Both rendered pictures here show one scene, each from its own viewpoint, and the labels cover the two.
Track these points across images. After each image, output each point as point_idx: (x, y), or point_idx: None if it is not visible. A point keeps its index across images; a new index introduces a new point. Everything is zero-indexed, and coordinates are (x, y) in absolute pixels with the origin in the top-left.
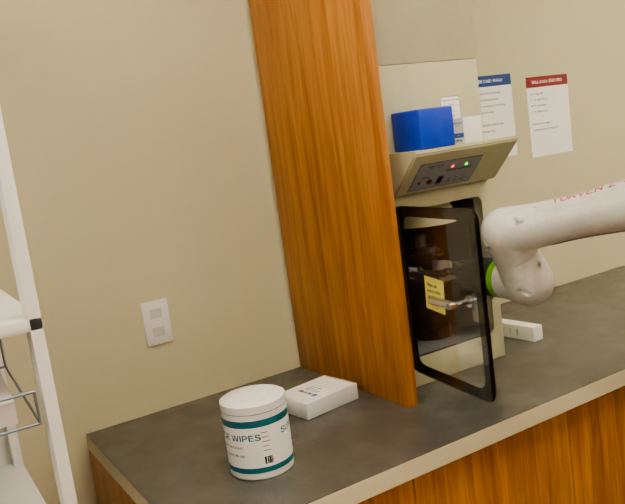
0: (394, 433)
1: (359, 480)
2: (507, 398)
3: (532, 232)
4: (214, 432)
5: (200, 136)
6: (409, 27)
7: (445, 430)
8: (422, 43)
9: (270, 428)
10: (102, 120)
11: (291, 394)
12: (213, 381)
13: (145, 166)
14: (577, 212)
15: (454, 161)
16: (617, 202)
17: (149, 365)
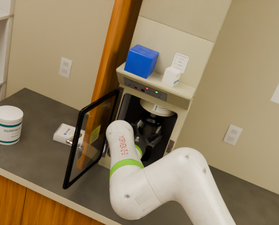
0: (46, 167)
1: None
2: (97, 198)
3: (108, 141)
4: (34, 117)
5: (113, 3)
6: (172, 5)
7: (53, 182)
8: (177, 17)
9: None
10: None
11: (64, 127)
12: (78, 103)
13: (84, 4)
14: (112, 149)
15: (146, 86)
16: (112, 159)
17: (57, 81)
